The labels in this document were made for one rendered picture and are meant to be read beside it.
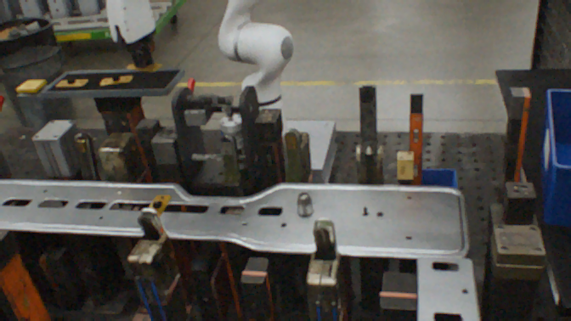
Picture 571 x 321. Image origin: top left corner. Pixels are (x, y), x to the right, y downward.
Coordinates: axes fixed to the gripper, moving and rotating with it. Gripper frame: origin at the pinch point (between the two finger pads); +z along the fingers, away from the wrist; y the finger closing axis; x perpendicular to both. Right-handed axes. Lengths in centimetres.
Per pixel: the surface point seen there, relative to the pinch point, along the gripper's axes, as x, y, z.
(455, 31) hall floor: -14, -367, 133
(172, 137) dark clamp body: 4.4, 1.2, 20.1
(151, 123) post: -2.9, 0.0, 18.2
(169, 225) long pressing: 18.1, 22.5, 27.5
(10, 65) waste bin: -239, -113, 77
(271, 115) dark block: 27.4, -8.9, 15.8
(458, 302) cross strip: 79, 21, 27
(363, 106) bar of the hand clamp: 50, -10, 11
